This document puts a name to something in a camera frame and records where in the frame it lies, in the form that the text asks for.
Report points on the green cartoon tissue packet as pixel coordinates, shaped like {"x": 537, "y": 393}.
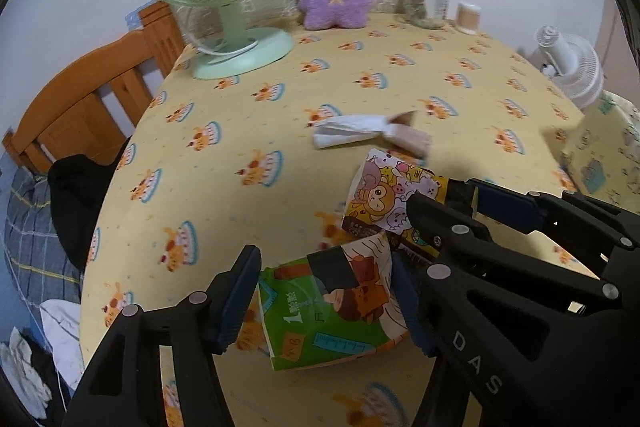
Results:
{"x": 330, "y": 317}

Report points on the black cloth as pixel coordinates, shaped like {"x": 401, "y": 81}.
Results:
{"x": 80, "y": 207}

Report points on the yellow cake-print tablecloth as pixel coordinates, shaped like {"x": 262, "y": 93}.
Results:
{"x": 225, "y": 147}

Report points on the small glass bottle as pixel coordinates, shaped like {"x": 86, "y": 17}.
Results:
{"x": 407, "y": 2}

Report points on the beige door frame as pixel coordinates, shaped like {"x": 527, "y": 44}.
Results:
{"x": 617, "y": 37}

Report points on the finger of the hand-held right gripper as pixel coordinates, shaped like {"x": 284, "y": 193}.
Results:
{"x": 450, "y": 227}
{"x": 507, "y": 209}

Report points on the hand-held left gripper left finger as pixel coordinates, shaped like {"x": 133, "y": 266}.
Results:
{"x": 235, "y": 302}

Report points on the white clip fan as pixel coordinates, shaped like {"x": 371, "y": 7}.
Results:
{"x": 575, "y": 67}

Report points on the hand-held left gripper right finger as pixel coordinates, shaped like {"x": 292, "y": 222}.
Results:
{"x": 412, "y": 307}

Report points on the cartoon animal print tissue packet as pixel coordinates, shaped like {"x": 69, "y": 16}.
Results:
{"x": 385, "y": 197}

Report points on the white garment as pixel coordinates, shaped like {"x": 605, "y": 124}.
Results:
{"x": 62, "y": 337}

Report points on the blue plaid bedding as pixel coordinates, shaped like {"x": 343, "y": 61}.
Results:
{"x": 30, "y": 237}

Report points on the yellow patterned fabric storage box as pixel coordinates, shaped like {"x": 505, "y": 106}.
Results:
{"x": 605, "y": 147}

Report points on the small beige lidded cup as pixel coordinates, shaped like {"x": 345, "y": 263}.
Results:
{"x": 469, "y": 18}

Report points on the white and pink wrapper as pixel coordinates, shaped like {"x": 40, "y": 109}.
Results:
{"x": 350, "y": 129}

